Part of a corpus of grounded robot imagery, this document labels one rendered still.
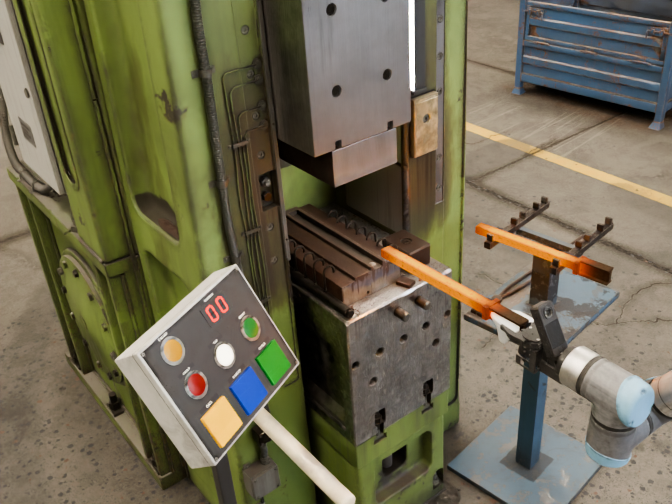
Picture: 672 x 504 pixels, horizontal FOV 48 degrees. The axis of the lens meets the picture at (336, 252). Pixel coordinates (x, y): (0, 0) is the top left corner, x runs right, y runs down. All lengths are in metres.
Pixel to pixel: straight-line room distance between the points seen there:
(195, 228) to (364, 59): 0.55
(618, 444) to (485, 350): 1.73
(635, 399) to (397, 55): 0.92
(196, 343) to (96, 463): 1.54
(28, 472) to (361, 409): 1.44
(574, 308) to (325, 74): 1.11
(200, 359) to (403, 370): 0.80
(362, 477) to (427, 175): 0.92
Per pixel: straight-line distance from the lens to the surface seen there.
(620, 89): 5.60
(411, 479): 2.58
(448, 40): 2.16
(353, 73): 1.76
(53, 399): 3.40
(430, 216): 2.31
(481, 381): 3.16
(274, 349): 1.71
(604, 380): 1.57
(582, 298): 2.44
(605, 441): 1.64
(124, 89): 2.05
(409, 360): 2.20
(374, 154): 1.86
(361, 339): 2.01
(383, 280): 2.06
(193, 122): 1.72
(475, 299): 1.76
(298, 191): 2.39
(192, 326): 1.58
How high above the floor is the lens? 2.09
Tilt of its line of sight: 32 degrees down
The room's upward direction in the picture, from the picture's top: 4 degrees counter-clockwise
